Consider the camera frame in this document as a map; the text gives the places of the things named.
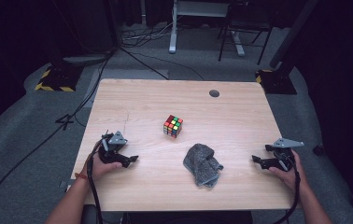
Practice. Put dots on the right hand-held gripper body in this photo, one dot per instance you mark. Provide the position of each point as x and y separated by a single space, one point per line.
285 143

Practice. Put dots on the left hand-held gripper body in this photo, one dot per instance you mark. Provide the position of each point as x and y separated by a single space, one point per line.
114 139

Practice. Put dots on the multicoloured puzzle cube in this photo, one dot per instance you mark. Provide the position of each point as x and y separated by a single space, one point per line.
173 126

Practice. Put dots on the grey cloth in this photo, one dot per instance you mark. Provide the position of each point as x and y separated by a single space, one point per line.
201 166

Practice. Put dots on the person's left hand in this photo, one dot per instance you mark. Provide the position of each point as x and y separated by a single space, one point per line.
98 169

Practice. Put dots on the person's right hand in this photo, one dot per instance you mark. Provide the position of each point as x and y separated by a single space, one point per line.
289 179

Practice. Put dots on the black caster wheel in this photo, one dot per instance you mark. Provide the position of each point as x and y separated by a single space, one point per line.
318 149

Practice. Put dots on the red wristband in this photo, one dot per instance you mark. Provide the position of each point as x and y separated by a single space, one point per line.
80 176

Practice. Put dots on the black yellow striped stand base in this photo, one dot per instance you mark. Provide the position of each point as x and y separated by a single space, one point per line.
277 82
58 79

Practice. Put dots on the black chair seat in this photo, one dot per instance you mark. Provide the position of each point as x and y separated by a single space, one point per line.
89 215

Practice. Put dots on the grey tape strip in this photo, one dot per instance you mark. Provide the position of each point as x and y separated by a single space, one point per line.
62 184

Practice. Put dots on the dark round table grommet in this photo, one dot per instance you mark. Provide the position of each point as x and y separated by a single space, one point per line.
214 93

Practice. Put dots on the dark slanted stand pole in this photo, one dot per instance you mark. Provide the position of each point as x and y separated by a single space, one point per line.
293 31

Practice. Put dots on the black chair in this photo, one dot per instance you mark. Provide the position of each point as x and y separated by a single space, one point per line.
246 21

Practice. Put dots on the white desk frame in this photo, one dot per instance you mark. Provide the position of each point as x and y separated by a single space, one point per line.
173 34

